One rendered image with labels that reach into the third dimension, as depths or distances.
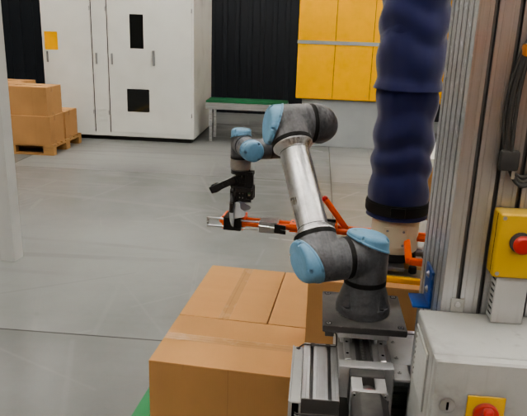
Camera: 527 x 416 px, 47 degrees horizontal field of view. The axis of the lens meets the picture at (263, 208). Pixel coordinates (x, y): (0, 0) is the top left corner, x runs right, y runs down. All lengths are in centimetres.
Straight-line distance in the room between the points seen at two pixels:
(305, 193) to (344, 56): 775
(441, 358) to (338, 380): 47
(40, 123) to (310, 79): 388
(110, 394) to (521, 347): 238
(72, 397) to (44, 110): 583
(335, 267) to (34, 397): 210
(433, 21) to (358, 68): 733
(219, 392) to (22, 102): 680
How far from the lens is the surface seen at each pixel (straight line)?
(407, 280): 220
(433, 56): 209
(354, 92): 941
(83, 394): 331
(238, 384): 241
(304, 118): 177
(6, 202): 491
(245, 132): 222
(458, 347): 123
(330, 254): 159
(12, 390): 343
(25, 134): 882
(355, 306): 169
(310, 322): 223
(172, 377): 247
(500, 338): 129
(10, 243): 500
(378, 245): 164
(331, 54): 936
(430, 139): 215
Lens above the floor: 180
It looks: 17 degrees down
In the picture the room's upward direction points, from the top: 2 degrees clockwise
